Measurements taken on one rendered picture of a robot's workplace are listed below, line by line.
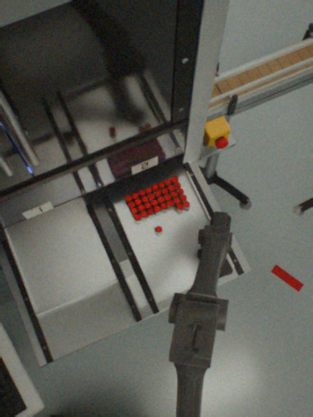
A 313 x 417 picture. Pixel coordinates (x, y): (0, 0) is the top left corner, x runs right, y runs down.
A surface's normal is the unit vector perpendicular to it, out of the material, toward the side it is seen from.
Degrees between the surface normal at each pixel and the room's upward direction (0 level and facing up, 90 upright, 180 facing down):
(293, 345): 0
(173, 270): 0
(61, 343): 0
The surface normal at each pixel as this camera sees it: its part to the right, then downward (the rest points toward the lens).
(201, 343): -0.07, -0.64
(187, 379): -0.20, 0.47
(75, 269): 0.00, -0.29
